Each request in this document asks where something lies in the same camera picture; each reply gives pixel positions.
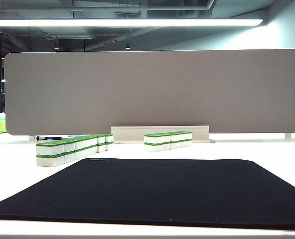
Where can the grey-beige desk divider panel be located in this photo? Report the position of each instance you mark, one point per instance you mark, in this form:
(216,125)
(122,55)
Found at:
(162,92)

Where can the black fabric desk mat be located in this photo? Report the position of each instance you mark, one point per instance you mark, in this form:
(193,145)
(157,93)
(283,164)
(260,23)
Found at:
(147,194)

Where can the small pendant ceiling lamp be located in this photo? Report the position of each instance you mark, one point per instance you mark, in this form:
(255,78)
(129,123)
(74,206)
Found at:
(128,46)

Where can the long ceiling light strip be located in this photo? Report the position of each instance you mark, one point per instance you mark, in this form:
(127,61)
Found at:
(137,22)

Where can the black marker pen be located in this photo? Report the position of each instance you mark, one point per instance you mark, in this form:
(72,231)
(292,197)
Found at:
(49,137)

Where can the white divider foot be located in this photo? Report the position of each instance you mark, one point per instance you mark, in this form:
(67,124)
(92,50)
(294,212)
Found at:
(32,138)

